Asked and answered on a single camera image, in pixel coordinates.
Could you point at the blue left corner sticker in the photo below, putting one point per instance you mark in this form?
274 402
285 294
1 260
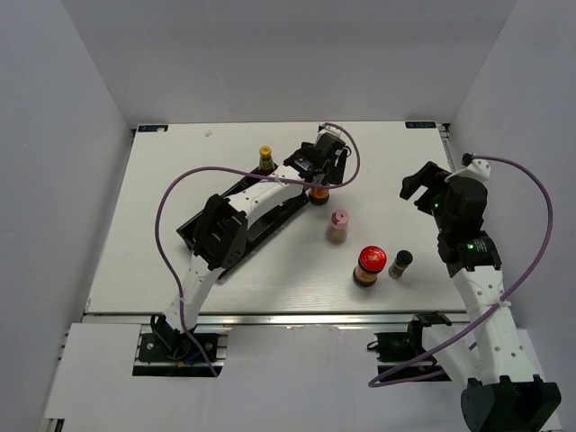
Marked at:
152 128

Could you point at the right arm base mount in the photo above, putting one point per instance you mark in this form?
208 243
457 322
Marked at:
393 348

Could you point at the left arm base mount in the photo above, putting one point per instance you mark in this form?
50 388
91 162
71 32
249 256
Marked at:
165 352

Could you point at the red-lid sauce jar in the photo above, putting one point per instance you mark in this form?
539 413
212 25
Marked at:
371 261
318 196

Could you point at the pink-cap spice shaker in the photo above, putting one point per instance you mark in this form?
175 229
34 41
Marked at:
337 228

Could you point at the yellow-cap red sauce bottle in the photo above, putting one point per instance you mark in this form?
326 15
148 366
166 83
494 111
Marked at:
266 164

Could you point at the aluminium table rail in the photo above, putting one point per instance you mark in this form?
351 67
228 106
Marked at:
267 319

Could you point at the blue corner sticker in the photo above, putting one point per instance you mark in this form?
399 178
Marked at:
420 124
152 128

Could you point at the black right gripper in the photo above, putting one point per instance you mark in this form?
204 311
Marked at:
429 175

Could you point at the black-cap pepper jar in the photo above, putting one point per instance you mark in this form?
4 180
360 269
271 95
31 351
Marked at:
400 263

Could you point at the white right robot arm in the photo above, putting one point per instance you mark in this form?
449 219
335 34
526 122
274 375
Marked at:
502 391

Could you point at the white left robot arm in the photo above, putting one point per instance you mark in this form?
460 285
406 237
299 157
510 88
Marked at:
183 312

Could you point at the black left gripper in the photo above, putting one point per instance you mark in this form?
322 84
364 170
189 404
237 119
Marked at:
335 174

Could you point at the red-lid sauce jar front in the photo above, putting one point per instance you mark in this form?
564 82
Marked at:
371 261

